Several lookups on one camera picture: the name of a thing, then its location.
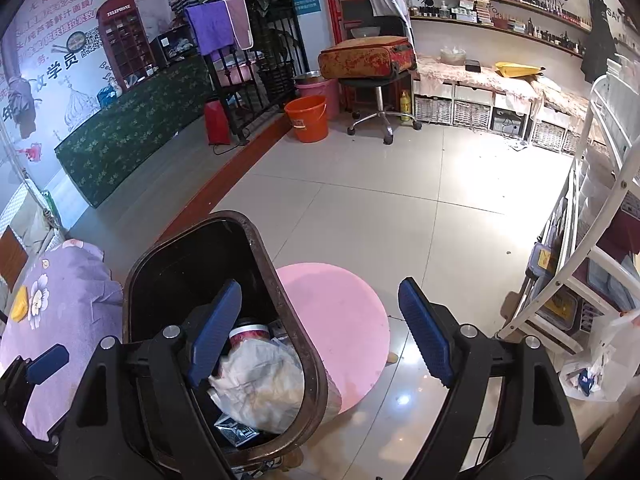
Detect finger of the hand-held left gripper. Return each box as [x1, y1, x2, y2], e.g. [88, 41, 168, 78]
[0, 344, 71, 403]

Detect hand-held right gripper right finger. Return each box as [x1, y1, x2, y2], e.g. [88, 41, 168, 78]
[398, 276, 586, 480]

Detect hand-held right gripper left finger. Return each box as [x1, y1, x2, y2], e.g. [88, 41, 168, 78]
[57, 279, 246, 480]

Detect white paper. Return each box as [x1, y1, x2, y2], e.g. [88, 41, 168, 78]
[207, 340, 307, 435]

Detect dark brown trash bin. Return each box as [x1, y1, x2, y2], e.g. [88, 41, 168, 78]
[122, 210, 331, 473]

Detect yellow soft toy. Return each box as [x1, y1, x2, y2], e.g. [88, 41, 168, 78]
[11, 287, 30, 323]

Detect purple floral blanket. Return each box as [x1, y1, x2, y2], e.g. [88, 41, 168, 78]
[0, 240, 126, 442]

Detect pink round stool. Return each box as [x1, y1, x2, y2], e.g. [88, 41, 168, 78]
[275, 262, 392, 415]

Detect black printed packet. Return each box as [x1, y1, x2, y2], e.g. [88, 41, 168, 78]
[215, 412, 262, 449]

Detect brown wooden board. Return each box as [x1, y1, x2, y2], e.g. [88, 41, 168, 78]
[0, 225, 29, 292]

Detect white plastic shopping bag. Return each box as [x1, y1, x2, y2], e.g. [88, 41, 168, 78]
[560, 310, 640, 403]

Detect white metal rack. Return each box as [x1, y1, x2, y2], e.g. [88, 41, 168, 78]
[495, 57, 640, 356]

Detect red flat case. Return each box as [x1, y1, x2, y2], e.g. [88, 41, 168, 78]
[204, 100, 232, 147]

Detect green patterned tablecloth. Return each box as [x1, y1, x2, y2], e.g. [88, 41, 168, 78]
[54, 55, 216, 209]

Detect wicker basket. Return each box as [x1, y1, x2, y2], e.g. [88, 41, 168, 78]
[453, 100, 492, 129]
[415, 97, 453, 123]

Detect orange plastic bucket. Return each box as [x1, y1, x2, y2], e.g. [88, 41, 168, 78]
[284, 95, 330, 143]

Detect black swivel stool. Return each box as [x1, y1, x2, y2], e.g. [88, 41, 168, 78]
[340, 72, 423, 146]

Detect white storage bench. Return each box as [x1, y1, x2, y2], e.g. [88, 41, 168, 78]
[412, 55, 596, 157]

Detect black metal rack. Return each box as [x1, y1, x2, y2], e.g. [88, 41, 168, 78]
[205, 7, 311, 146]

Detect lace bench cover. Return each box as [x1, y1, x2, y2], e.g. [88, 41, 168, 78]
[415, 55, 591, 111]

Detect pink plastic bucket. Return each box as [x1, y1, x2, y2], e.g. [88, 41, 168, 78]
[295, 77, 342, 107]

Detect worn red yellow suitcase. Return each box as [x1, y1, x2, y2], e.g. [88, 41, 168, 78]
[318, 36, 417, 81]

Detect black box with print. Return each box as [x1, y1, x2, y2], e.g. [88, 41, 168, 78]
[150, 25, 198, 67]

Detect purple towel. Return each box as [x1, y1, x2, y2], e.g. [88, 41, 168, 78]
[185, 2, 236, 58]

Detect red phone booth cabinet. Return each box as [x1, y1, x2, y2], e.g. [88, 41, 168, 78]
[96, 0, 156, 91]

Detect pink towel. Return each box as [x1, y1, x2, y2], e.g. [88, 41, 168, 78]
[222, 0, 253, 51]

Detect black floor cables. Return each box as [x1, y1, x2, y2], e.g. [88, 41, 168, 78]
[472, 435, 502, 467]

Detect wooden wall shelf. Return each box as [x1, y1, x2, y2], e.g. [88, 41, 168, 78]
[407, 7, 587, 58]
[430, 0, 593, 31]

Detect wall poster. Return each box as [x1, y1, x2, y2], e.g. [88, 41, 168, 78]
[0, 0, 201, 128]

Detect red door frame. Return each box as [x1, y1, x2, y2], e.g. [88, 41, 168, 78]
[320, 0, 375, 61]

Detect black statue wall decal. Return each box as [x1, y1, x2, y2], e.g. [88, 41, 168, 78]
[580, 0, 623, 83]

